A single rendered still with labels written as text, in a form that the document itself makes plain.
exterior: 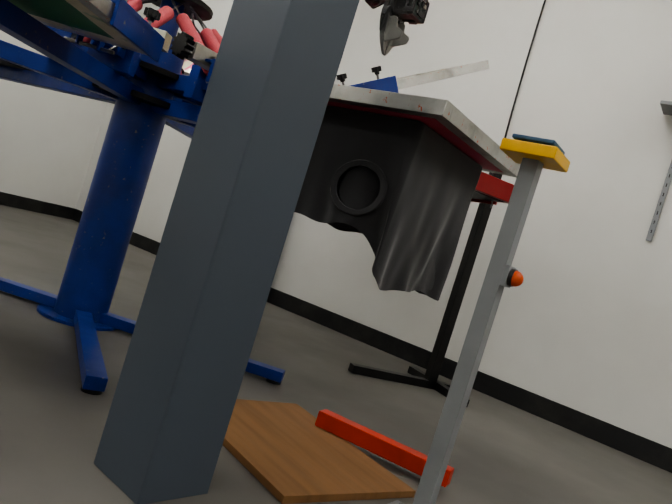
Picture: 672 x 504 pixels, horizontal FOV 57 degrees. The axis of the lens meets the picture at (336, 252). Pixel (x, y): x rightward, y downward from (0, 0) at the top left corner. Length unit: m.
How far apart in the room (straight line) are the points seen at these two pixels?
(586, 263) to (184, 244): 2.69
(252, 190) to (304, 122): 0.19
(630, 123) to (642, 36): 0.49
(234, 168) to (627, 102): 2.88
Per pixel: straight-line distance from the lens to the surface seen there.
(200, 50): 1.97
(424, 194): 1.65
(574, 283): 3.64
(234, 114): 1.28
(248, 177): 1.24
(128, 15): 1.71
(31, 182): 6.21
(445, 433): 1.53
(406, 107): 1.51
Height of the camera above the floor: 0.63
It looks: 2 degrees down
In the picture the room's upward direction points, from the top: 17 degrees clockwise
